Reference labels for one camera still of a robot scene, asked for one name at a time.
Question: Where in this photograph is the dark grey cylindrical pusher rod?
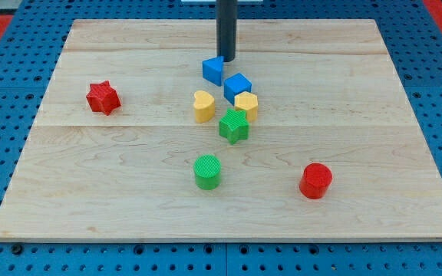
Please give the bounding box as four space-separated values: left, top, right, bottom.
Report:
216 0 238 62

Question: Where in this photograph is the yellow heart block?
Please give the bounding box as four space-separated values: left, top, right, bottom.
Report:
193 90 216 123

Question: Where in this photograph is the green star block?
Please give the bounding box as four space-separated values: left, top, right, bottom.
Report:
219 109 249 145

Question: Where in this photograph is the red star block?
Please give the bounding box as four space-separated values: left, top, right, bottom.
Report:
86 80 121 116

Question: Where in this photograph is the blue triangle block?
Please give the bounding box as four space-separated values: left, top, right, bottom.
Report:
202 56 224 87

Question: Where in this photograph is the blue cube block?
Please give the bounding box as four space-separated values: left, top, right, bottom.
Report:
223 73 252 105

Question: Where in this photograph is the yellow hexagon block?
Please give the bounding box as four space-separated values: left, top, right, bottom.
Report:
234 91 259 122

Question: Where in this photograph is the light wooden board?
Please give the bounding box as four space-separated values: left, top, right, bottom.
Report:
0 19 442 243

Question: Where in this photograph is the green cylinder block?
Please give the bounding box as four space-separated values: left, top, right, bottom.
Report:
193 155 222 190

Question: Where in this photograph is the red cylinder block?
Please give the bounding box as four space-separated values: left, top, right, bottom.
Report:
299 163 333 199

